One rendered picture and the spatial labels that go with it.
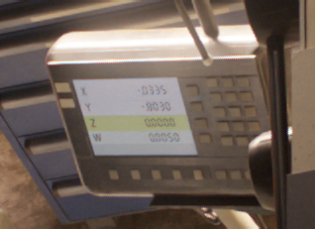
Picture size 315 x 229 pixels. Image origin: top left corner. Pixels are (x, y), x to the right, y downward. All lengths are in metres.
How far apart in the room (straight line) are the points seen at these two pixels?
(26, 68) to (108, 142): 1.07
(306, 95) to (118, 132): 1.09
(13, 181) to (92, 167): 1.78
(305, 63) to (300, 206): 0.14
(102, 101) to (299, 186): 1.15
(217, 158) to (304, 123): 1.05
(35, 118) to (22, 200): 0.62
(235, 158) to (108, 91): 0.19
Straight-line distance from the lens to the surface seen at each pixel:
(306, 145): 1.21
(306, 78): 1.25
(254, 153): 1.45
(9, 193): 4.12
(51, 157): 3.57
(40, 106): 3.46
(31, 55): 3.35
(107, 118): 2.31
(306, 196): 1.16
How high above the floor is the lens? 2.74
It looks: 42 degrees down
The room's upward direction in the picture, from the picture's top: 29 degrees counter-clockwise
